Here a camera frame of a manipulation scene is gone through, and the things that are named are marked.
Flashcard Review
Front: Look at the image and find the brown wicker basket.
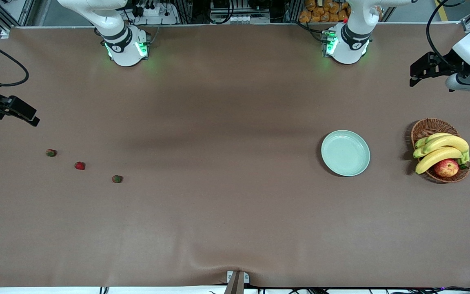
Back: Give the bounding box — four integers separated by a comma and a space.
411, 118, 470, 183

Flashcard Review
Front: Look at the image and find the pale green round plate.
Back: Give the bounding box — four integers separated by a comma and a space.
321, 130, 370, 177

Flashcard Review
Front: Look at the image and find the orange bread rolls pile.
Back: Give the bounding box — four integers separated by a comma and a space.
299, 0, 350, 23

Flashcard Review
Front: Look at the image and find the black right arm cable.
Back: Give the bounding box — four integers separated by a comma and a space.
0, 29, 30, 87

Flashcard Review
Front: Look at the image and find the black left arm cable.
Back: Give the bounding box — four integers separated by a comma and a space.
426, 0, 464, 68

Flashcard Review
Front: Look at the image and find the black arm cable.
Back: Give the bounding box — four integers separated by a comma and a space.
426, 0, 464, 68
0, 29, 30, 87

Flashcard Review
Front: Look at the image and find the red yellow apple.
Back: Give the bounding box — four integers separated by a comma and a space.
434, 159, 459, 178

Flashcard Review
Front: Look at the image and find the white power strip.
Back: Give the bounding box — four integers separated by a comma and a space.
131, 0, 178, 25

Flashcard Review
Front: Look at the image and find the brown table cover mat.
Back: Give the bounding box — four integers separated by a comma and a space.
0, 22, 470, 288

